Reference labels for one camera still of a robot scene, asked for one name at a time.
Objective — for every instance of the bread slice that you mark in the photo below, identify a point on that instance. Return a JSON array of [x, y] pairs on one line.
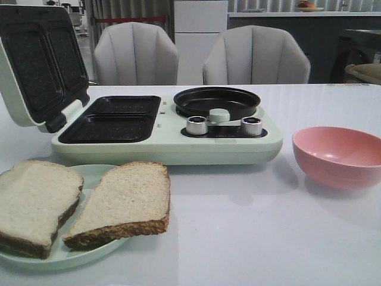
[[37, 198], [130, 200]]

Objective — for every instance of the pink bowl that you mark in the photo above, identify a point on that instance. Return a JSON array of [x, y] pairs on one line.
[[339, 158]]

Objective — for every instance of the green breakfast maker lid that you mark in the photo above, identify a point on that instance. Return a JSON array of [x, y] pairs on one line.
[[42, 69]]

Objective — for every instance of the green breakfast maker base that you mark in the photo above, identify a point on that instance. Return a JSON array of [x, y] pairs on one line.
[[118, 129]]

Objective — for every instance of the left silver control knob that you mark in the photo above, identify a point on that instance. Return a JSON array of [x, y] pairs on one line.
[[197, 125]]

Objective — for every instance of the silver control knob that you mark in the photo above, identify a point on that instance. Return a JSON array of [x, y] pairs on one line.
[[251, 126], [197, 125]]

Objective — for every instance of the right silver control knob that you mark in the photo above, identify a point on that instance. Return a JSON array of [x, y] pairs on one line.
[[251, 126]]

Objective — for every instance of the black round frying pan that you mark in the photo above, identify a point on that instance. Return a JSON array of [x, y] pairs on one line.
[[199, 101]]

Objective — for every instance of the right beige chair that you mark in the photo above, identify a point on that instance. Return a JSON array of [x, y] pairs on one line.
[[252, 55]]

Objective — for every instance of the beige chair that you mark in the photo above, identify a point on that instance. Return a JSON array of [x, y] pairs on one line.
[[135, 54], [252, 55]]

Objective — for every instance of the left beige chair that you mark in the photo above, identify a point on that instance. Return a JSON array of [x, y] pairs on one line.
[[135, 54]]

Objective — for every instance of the white cabinet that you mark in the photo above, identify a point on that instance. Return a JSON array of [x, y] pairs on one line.
[[196, 25]]

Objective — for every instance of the red barrier belt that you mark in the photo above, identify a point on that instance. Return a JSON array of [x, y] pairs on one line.
[[161, 18]]

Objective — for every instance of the light green plate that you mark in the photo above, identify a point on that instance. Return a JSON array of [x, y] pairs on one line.
[[62, 257]]

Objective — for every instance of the dark sideboard counter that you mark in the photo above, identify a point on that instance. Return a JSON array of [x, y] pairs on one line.
[[321, 36]]

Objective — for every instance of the fruit plate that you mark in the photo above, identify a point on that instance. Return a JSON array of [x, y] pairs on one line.
[[305, 6]]

